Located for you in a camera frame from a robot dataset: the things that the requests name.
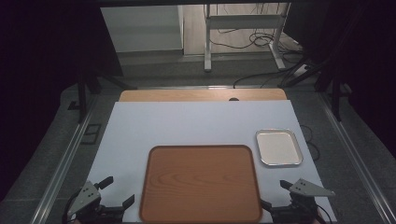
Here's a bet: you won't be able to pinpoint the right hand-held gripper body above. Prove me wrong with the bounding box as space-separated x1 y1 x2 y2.
269 177 337 224

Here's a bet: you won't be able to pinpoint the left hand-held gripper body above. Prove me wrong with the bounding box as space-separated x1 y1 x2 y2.
66 180 126 224

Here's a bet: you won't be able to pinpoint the small metal tray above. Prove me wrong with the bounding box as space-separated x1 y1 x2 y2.
255 128 304 168

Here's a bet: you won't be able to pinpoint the black floor socket plate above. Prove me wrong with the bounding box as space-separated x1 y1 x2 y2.
80 123 103 146

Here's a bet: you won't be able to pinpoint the brown wooden tray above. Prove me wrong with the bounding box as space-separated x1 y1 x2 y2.
138 144 263 224

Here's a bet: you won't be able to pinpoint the black metal stand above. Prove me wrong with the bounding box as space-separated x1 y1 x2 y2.
67 69 138 124
281 55 354 122

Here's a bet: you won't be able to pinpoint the white table board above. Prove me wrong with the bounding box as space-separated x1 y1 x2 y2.
76 100 338 224

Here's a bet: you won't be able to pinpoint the wooden table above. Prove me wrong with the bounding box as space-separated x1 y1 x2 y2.
119 88 288 103

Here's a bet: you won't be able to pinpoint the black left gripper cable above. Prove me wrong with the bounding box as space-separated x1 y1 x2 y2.
63 189 82 224

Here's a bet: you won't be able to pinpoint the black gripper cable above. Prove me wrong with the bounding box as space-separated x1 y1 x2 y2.
63 189 82 224
317 203 334 224

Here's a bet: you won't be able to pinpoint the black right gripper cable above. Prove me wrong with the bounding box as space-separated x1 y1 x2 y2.
317 203 334 224

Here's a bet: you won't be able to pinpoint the aluminium floor rail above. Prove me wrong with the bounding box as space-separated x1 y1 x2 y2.
29 92 99 224
318 92 396 224

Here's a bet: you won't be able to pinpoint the thin black cable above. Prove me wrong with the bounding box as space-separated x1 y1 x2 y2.
299 124 321 162

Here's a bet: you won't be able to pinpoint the black floor cables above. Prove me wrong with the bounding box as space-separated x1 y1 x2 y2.
208 27 309 90

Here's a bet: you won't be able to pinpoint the white wall panel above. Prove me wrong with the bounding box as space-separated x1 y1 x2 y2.
100 5 185 54

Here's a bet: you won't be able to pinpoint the white desk frame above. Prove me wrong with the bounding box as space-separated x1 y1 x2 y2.
203 3 291 73

